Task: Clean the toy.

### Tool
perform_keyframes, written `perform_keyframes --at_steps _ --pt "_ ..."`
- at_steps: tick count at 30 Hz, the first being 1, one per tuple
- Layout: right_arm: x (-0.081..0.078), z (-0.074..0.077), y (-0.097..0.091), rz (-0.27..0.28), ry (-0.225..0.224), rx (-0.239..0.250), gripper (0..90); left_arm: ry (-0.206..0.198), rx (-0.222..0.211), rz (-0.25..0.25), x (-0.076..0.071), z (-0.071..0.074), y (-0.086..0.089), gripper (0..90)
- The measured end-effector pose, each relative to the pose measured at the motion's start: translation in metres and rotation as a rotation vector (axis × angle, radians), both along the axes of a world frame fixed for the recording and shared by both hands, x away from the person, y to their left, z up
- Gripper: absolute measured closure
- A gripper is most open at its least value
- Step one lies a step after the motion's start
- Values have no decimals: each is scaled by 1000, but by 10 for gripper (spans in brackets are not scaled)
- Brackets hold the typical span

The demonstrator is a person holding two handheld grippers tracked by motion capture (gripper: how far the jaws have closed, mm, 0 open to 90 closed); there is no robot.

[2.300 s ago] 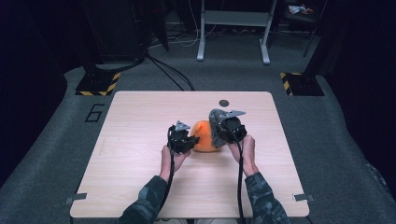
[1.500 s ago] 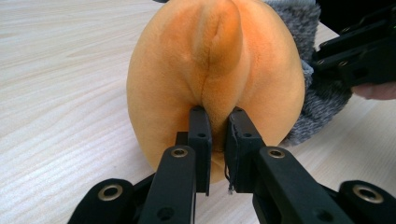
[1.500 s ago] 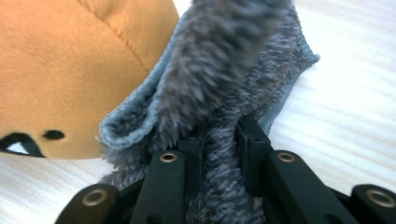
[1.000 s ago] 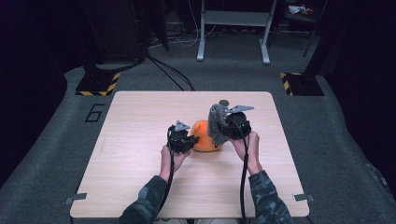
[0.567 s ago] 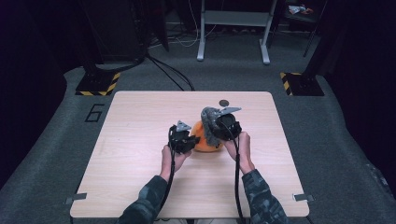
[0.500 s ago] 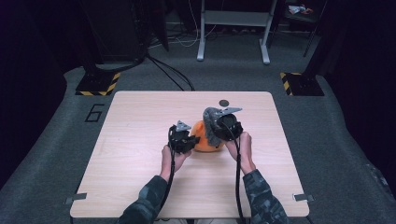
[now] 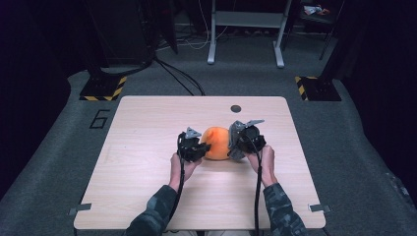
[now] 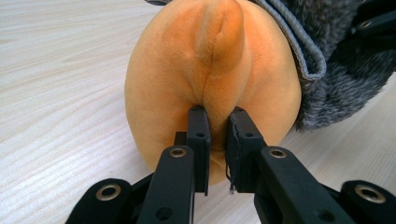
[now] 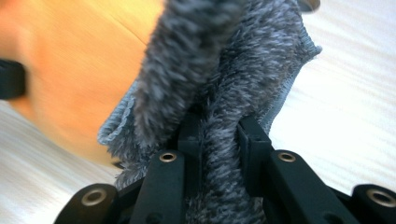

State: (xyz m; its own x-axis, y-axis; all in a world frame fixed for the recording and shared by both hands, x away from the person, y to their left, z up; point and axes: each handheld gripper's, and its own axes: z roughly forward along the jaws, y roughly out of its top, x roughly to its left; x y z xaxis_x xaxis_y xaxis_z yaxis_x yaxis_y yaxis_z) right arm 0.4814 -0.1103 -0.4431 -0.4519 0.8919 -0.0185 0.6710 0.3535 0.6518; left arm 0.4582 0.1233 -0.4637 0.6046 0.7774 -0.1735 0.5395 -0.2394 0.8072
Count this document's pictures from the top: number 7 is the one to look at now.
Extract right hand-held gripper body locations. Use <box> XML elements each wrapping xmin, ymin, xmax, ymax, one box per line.
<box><xmin>234</xmin><ymin>118</ymin><xmax>268</xmax><ymax>154</ymax></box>

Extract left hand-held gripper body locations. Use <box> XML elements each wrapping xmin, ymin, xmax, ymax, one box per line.
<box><xmin>177</xmin><ymin>126</ymin><xmax>208</xmax><ymax>163</ymax></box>

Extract orange plush toy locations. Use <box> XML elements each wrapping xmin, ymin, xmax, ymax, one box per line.
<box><xmin>200</xmin><ymin>126</ymin><xmax>231</xmax><ymax>161</ymax></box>

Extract grey fuzzy plush cover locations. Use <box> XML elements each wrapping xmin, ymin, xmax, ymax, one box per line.
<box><xmin>227</xmin><ymin>120</ymin><xmax>250</xmax><ymax>161</ymax></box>

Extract person's left hand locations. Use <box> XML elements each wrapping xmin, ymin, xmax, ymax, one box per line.
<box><xmin>168</xmin><ymin>151</ymin><xmax>203</xmax><ymax>193</ymax></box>

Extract person's right hand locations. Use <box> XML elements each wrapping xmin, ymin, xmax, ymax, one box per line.
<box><xmin>246</xmin><ymin>145</ymin><xmax>279</xmax><ymax>188</ymax></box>

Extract black stand base striped edge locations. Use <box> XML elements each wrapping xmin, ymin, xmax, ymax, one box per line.
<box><xmin>79</xmin><ymin>75</ymin><xmax>128</xmax><ymax>102</ymax></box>
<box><xmin>294</xmin><ymin>76</ymin><xmax>342</xmax><ymax>102</ymax></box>

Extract grey tape strip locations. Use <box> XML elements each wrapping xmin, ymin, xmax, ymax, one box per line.
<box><xmin>308</xmin><ymin>204</ymin><xmax>332</xmax><ymax>213</ymax></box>
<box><xmin>68</xmin><ymin>203</ymin><xmax>92</xmax><ymax>216</ymax></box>

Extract dark cabinet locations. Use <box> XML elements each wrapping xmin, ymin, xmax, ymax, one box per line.
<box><xmin>83</xmin><ymin>0</ymin><xmax>156</xmax><ymax>68</ymax></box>

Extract small colourful thing on shelf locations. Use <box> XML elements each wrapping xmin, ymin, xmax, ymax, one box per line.
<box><xmin>303</xmin><ymin>4</ymin><xmax>330</xmax><ymax>17</ymax></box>

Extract left hand-held gripper cable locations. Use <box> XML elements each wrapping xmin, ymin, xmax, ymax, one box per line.
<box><xmin>163</xmin><ymin>132</ymin><xmax>187</xmax><ymax>230</ymax></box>

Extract black floor cables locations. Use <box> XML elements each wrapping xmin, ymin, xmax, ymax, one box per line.
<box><xmin>153</xmin><ymin>57</ymin><xmax>207</xmax><ymax>96</ymax></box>

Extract white cable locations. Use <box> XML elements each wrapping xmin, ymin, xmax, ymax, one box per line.
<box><xmin>183</xmin><ymin>0</ymin><xmax>230</xmax><ymax>51</ymax></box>

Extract white metal desk frame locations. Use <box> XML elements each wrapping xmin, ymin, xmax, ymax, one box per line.
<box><xmin>207</xmin><ymin>0</ymin><xmax>293</xmax><ymax>69</ymax></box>

